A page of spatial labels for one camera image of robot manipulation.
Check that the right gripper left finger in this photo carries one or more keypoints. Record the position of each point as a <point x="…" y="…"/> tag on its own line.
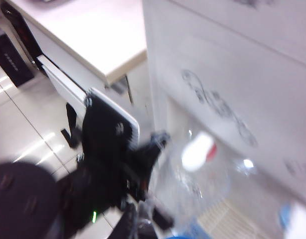
<point x="129" y="224"/>

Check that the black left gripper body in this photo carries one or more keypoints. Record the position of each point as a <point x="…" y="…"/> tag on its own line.
<point x="143" y="169"/>

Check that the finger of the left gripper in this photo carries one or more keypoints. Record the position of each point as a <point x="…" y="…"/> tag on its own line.
<point x="160" y="139"/>

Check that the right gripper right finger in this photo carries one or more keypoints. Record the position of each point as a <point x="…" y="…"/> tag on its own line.
<point x="148" y="219"/>

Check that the red hot water tap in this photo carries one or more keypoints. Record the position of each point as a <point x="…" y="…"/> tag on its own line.
<point x="195" y="154"/>

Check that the clear plastic mug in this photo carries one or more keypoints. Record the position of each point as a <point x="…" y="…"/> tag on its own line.
<point x="193" y="194"/>

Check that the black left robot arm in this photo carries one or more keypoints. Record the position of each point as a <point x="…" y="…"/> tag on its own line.
<point x="26" y="194"/>

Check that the white desk drawer cabinet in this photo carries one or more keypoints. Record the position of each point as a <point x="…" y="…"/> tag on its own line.
<point x="65" y="82"/>

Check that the white water dispenser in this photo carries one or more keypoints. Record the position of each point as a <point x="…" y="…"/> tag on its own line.
<point x="242" y="62"/>

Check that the blue cold water tap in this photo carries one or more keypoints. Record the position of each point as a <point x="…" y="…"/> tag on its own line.
<point x="300" y="216"/>

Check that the blue round jug cap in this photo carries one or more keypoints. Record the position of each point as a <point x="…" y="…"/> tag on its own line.
<point x="190" y="231"/>

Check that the black floor stand foot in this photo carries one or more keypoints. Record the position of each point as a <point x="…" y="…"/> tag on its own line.
<point x="72" y="119"/>

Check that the black cardboard box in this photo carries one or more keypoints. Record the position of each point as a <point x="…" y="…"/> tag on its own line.
<point x="11" y="59"/>

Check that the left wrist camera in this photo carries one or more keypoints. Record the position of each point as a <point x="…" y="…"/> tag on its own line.
<point x="105" y="119"/>

